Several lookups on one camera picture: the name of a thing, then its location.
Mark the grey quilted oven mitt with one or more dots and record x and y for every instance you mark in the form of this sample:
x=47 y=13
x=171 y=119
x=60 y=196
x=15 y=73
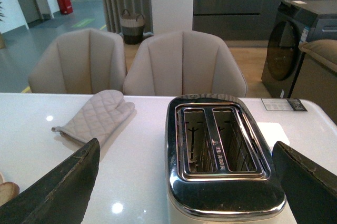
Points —
x=99 y=117

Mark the chrome two-slot toaster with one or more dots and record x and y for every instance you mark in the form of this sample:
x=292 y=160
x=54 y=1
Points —
x=218 y=166

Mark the white pillar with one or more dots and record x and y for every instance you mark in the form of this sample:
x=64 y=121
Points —
x=171 y=15

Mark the dark grey counter cabinet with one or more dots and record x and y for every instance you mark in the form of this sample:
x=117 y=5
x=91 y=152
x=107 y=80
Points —
x=236 y=20

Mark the beige chair left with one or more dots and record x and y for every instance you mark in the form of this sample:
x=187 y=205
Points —
x=81 y=62

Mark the beige chair right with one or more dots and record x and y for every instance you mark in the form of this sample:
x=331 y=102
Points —
x=184 y=62

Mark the woven two-tone basket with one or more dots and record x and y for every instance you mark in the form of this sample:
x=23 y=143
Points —
x=132 y=26

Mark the dark front-load washing machine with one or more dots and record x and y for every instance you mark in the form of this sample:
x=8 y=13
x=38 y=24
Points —
x=296 y=22

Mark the beige chair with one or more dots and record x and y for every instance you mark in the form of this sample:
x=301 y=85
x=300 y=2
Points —
x=184 y=62
x=81 y=62

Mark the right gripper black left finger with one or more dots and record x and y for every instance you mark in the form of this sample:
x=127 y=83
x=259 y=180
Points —
x=62 y=195

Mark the bread slice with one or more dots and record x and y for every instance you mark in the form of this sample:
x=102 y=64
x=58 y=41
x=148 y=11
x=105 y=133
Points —
x=9 y=190

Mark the black and white label card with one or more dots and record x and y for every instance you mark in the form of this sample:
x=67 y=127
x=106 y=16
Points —
x=283 y=105

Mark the beige round plate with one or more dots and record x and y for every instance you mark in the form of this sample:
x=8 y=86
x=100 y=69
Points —
x=2 y=179

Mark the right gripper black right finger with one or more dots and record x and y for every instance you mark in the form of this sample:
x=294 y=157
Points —
x=310 y=189

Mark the red box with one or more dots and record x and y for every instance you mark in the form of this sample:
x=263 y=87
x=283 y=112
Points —
x=65 y=6

